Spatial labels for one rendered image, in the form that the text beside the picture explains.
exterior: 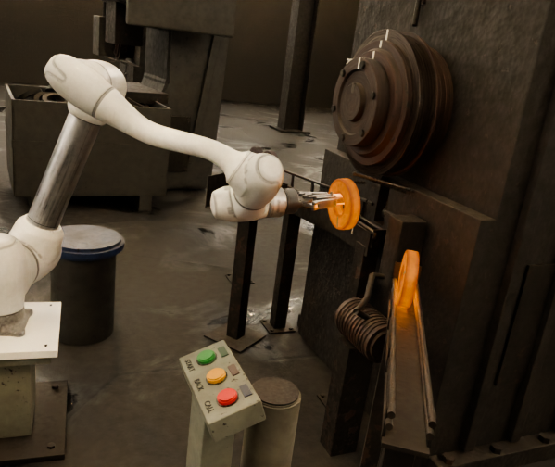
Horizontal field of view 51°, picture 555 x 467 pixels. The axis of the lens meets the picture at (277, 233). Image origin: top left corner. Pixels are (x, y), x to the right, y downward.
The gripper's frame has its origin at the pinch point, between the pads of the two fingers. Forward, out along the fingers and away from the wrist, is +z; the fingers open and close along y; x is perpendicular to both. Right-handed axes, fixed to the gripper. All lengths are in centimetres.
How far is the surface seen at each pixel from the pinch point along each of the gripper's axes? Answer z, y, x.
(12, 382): -97, -15, -58
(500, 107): 34, 21, 31
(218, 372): -54, 50, -20
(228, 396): -54, 58, -20
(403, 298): 0.7, 35.7, -16.5
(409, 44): 19.7, -5.6, 45.5
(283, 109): 263, -665, -71
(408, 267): 1.7, 34.2, -8.3
